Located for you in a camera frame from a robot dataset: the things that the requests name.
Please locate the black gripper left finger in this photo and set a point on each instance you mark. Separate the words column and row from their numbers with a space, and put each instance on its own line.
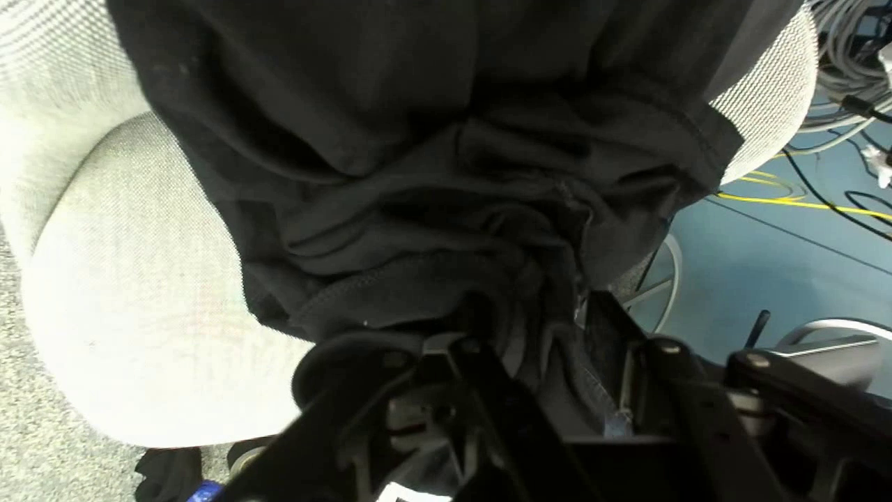
column 448, row 435

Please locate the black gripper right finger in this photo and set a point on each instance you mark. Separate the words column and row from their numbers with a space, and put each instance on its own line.
column 742, row 428

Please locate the black cloth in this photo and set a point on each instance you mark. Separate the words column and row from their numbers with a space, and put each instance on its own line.
column 418, row 141

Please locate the metal chair base leg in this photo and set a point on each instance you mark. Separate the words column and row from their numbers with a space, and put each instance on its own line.
column 838, row 337

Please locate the grey fabric chair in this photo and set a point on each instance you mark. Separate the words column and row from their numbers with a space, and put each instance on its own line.
column 122, row 307

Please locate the black fabric piece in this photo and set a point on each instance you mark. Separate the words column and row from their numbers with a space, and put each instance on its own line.
column 170, row 475

